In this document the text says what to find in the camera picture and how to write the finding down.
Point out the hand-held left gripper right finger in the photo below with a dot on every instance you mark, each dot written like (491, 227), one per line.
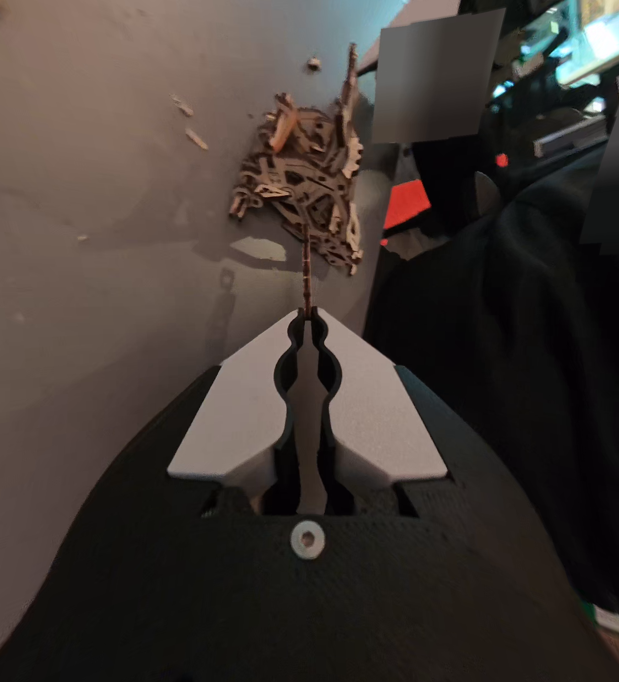
(389, 426)

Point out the long wood splinter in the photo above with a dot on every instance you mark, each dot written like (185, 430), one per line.
(196, 139)
(182, 106)

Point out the wooden buggy model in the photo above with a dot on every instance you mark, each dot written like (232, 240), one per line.
(298, 176)

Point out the red fabric item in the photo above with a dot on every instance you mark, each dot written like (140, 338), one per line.
(406, 205)

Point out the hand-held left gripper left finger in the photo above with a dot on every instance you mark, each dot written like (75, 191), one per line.
(229, 426)

